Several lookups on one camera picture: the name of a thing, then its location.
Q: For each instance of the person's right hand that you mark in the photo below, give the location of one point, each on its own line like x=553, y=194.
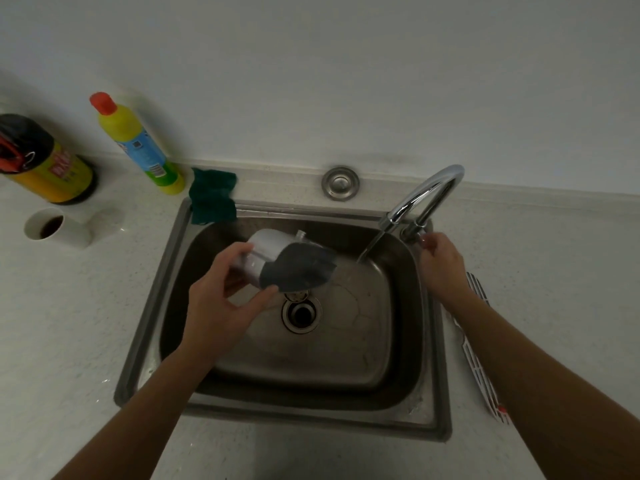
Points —
x=445, y=274

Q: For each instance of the person's left hand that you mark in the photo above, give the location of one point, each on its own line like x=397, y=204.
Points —
x=210, y=314

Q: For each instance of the person's right fingers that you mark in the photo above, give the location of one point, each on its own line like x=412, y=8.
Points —
x=431, y=242

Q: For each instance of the person's left thumb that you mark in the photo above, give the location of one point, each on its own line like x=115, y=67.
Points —
x=260, y=299

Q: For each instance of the chrome curved faucet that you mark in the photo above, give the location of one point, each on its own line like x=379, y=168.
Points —
x=430, y=192

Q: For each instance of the white container with grey lid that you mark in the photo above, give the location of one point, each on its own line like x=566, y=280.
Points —
x=272, y=244

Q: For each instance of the person's left forearm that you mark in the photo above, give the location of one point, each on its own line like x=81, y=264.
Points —
x=145, y=419

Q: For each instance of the person's right forearm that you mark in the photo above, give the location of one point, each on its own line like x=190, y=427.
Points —
x=545, y=404

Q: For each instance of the round metal sink drain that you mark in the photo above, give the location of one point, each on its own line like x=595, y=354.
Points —
x=301, y=315

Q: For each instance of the stainless steel sink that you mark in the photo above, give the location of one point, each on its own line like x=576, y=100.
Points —
x=350, y=354

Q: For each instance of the round metal hole cover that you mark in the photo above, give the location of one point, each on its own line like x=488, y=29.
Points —
x=340, y=183

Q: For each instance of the green cleaning cloth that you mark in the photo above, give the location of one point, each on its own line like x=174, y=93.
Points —
x=212, y=194

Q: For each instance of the white red patterned mat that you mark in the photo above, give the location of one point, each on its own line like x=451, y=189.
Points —
x=477, y=369

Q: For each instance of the white paper cup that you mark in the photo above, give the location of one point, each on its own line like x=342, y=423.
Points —
x=70, y=232

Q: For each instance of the yellow bottle with red cap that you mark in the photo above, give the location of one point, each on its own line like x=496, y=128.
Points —
x=135, y=139

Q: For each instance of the dark bottle with yellow label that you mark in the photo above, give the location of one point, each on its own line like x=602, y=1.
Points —
x=45, y=164

